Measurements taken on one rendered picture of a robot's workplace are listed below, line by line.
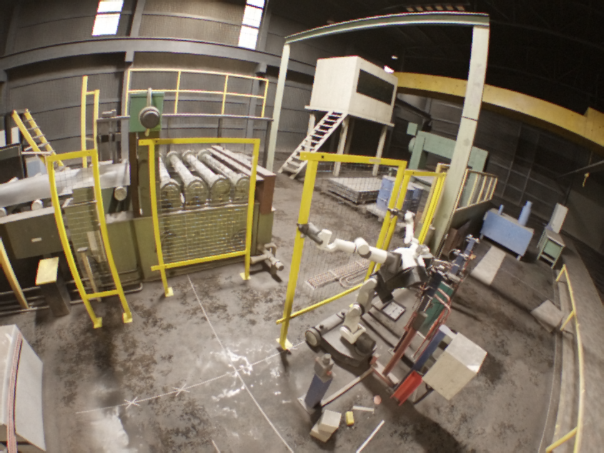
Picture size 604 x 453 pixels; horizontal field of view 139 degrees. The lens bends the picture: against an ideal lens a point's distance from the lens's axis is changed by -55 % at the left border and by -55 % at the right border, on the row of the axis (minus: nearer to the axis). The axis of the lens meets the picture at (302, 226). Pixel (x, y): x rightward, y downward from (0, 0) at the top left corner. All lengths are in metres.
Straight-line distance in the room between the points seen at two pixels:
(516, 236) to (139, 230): 8.55
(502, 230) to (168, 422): 8.27
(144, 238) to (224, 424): 2.27
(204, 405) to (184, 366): 0.45
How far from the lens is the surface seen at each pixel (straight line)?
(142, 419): 2.42
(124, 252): 3.37
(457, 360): 1.90
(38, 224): 3.43
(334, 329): 2.75
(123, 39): 11.60
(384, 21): 5.08
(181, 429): 2.31
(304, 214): 1.68
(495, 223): 8.12
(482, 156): 11.72
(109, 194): 5.25
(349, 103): 10.00
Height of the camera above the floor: 2.15
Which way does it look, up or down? 25 degrees down
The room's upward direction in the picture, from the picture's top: 10 degrees clockwise
